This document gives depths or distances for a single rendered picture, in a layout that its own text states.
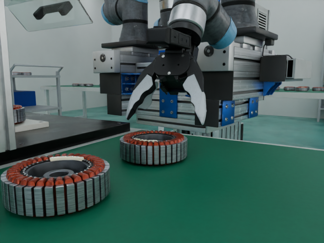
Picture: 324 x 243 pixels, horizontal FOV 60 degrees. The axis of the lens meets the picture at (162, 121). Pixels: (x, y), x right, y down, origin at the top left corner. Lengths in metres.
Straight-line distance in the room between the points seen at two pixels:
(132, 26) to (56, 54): 6.44
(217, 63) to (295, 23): 6.23
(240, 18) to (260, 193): 0.75
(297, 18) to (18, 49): 6.12
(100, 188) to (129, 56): 0.96
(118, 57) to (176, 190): 0.89
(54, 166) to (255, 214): 0.23
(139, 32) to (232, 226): 1.11
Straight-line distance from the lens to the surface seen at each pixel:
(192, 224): 0.28
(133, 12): 1.32
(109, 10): 1.45
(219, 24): 0.68
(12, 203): 0.31
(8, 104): 0.49
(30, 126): 0.67
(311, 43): 6.99
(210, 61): 0.89
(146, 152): 0.42
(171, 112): 1.12
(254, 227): 0.28
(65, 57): 7.87
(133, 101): 0.53
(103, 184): 0.31
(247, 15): 1.03
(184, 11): 0.59
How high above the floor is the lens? 0.88
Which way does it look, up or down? 9 degrees down
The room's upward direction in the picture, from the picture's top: straight up
